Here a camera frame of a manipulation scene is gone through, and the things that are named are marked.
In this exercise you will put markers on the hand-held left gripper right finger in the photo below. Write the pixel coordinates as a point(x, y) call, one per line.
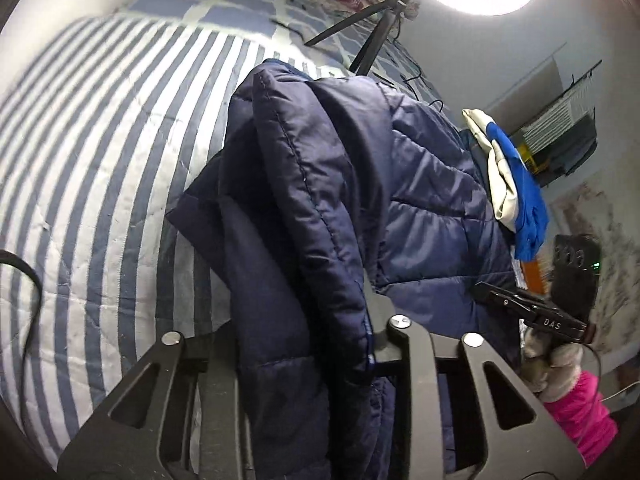
point(415, 360)

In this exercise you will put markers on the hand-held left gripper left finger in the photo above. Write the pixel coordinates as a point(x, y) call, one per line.
point(165, 385)

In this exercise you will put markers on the blue and white jacket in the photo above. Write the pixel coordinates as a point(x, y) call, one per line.
point(525, 195)

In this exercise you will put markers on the blue striped bed sheet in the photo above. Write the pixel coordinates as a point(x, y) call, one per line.
point(100, 160)

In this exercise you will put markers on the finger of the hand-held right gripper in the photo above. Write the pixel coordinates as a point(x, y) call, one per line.
point(502, 300)

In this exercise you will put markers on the dark hanging clothes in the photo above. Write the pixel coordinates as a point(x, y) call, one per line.
point(575, 150)

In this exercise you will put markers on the black tripod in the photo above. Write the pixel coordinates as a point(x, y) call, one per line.
point(370, 45)

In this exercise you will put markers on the navy puffer jacket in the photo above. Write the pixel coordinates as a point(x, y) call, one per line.
point(320, 195)

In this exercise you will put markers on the person's right hand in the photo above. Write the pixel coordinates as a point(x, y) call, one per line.
point(555, 365)

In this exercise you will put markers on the yellow crate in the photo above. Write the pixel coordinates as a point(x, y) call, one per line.
point(530, 157)

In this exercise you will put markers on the orange stool with beige cover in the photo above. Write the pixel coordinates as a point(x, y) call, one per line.
point(537, 275)

